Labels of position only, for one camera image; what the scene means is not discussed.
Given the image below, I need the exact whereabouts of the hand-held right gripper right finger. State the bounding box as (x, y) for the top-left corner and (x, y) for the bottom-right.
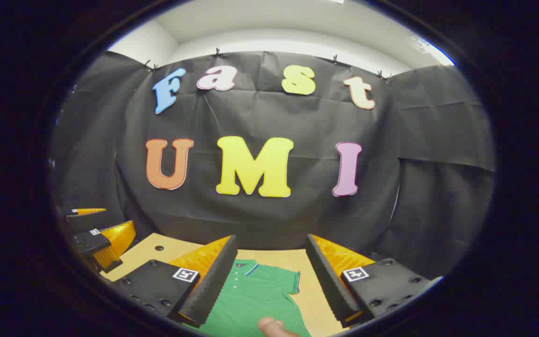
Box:
(305, 233), (444, 329)

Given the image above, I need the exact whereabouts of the black backdrop cloth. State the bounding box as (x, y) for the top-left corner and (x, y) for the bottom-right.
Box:
(50, 49), (497, 281)

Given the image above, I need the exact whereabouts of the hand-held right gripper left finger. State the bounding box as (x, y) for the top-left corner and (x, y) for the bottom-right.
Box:
(110, 234), (240, 329)

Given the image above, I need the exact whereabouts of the green T-shirt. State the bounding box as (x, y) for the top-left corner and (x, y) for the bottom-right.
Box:
(197, 259), (312, 337)

